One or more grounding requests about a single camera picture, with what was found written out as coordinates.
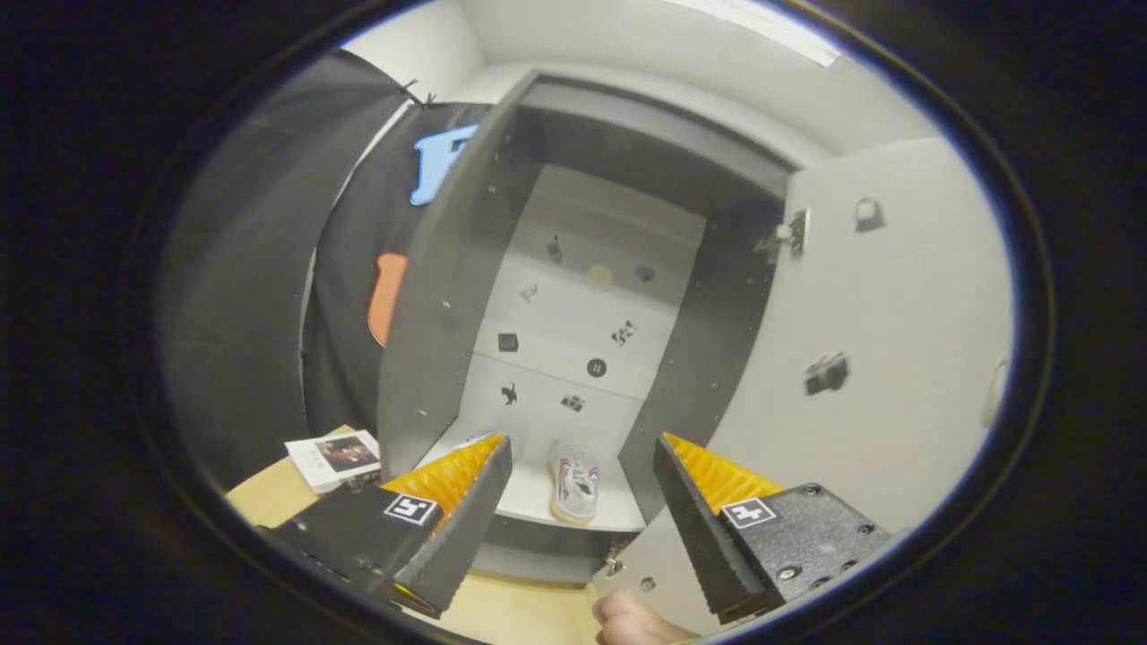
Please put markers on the black backdrop cloth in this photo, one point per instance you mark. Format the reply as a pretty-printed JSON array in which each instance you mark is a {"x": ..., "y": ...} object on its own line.
[{"x": 251, "y": 269}]

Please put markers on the light grey shoe cabinet door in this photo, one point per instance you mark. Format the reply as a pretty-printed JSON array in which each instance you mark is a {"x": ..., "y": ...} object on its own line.
[{"x": 887, "y": 305}]

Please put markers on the grey shoe cabinet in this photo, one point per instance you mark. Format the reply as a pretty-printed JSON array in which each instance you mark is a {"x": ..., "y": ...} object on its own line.
[{"x": 439, "y": 340}]

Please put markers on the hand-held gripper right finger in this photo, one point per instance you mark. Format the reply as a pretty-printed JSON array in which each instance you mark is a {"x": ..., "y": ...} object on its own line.
[{"x": 694, "y": 528}]

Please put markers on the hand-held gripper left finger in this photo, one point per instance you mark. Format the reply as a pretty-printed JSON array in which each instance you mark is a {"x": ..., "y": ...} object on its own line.
[{"x": 466, "y": 528}]

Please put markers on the white shoe red blue stripes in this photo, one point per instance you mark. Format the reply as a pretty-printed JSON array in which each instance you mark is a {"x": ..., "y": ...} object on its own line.
[{"x": 575, "y": 484}]

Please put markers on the white book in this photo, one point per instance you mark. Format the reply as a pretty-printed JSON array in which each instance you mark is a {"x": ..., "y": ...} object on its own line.
[{"x": 327, "y": 461}]

